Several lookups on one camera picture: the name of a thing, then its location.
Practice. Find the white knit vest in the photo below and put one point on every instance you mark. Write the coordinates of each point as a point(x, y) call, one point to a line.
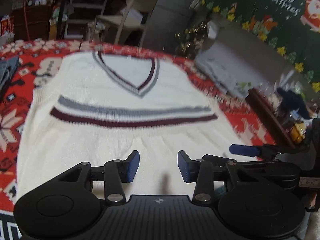
point(125, 92)

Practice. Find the beige plastic chair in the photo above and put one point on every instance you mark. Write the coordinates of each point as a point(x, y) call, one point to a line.
point(130, 20)

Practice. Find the red white carton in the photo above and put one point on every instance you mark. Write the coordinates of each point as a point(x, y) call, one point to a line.
point(6, 26)

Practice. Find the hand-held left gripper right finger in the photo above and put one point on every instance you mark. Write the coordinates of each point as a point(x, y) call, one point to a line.
point(183, 166)

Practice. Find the small Christmas tree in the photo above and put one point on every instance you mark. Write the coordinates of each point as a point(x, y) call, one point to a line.
point(192, 37)

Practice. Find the blue jeans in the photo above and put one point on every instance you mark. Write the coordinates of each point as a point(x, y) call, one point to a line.
point(6, 72)

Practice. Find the silver refrigerator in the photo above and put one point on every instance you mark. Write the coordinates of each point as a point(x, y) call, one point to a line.
point(170, 5)

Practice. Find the wooden nightstand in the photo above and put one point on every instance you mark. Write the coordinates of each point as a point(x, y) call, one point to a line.
point(265, 115)

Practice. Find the red broom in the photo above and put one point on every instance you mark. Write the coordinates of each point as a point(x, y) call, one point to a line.
point(24, 17)

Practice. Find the white hanging cloth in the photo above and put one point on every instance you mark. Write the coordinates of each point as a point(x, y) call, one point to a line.
point(212, 28)

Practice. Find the green Christmas wall tapestry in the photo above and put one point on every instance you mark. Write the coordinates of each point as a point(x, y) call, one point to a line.
point(275, 10)

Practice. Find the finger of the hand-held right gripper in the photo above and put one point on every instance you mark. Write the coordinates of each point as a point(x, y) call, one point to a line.
point(220, 159)
point(243, 150)

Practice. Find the white storage bag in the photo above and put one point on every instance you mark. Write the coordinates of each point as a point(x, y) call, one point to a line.
point(96, 30)

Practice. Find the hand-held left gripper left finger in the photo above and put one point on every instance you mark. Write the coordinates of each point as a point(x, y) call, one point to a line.
point(133, 166)

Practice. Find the dark wooden desk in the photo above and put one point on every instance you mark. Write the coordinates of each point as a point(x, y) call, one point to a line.
point(59, 12)

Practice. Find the brown wooden drawer cabinet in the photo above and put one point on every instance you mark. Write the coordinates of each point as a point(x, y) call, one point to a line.
point(32, 22)

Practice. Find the red patterned blanket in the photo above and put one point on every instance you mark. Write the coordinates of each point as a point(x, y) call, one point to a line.
point(15, 105)

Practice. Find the navy knit hat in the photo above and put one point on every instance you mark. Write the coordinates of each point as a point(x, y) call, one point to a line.
point(290, 102)

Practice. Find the yellow character jar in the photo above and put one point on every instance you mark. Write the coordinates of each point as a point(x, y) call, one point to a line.
point(297, 130)

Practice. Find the grey sweatshirt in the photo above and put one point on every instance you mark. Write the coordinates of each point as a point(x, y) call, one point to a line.
point(217, 70)

